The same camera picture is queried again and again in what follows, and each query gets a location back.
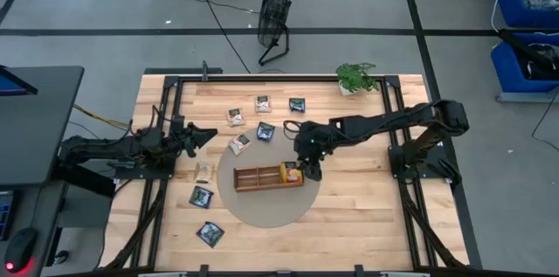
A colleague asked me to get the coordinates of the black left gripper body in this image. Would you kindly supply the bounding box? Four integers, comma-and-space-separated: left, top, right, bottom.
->
164, 132, 196, 158

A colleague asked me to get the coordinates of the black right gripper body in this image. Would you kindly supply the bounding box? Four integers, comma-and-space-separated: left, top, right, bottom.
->
293, 120, 338, 169

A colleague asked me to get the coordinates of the tan foil tea packet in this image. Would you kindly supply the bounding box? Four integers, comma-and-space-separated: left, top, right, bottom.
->
193, 162, 215, 184

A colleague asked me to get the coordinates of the peach tea packet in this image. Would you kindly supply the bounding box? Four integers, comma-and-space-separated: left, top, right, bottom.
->
254, 94, 273, 114
225, 107, 246, 128
228, 133, 252, 156

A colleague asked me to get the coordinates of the blackcurrant tea packet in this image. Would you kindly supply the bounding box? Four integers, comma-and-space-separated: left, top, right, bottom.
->
256, 121, 277, 142
288, 97, 307, 114
189, 185, 215, 210
195, 221, 225, 249

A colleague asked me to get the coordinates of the wooden tea organizer box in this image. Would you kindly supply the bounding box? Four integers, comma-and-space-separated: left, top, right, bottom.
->
233, 162, 306, 193

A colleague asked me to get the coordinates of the round grey table mat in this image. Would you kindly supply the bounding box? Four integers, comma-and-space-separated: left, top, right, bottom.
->
216, 125, 321, 229

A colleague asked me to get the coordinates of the green plant in white pot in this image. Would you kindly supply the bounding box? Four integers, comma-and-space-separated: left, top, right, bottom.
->
335, 62, 380, 97

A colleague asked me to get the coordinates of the black floor fan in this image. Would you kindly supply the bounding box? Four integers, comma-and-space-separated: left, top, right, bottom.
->
256, 0, 296, 67

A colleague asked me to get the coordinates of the black desk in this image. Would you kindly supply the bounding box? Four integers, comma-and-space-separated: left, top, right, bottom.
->
0, 66, 86, 189

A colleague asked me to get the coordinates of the computer monitor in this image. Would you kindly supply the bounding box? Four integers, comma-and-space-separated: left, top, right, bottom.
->
0, 65, 39, 97

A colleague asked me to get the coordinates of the black keyboard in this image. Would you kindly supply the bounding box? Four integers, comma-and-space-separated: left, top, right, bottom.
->
0, 190, 15, 242

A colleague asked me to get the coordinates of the black computer mouse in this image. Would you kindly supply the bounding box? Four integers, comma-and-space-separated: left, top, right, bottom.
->
3, 227, 39, 274

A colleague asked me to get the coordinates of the blue storage bin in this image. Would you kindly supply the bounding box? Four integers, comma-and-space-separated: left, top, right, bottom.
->
490, 31, 559, 93
497, 0, 559, 29

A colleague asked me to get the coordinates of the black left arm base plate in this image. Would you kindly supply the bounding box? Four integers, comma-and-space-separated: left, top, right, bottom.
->
114, 163, 176, 181

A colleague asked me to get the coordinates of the black aluminium rig frame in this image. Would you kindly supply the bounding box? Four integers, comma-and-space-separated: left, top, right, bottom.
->
100, 73, 471, 277

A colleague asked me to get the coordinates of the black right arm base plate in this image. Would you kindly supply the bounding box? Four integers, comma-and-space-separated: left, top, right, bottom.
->
387, 143, 453, 181

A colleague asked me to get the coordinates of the yellow cable bundle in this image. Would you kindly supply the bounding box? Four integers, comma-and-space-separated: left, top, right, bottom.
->
72, 102, 130, 130

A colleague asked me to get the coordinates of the long black floor cable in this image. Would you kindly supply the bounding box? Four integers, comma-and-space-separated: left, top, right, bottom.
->
191, 0, 252, 74

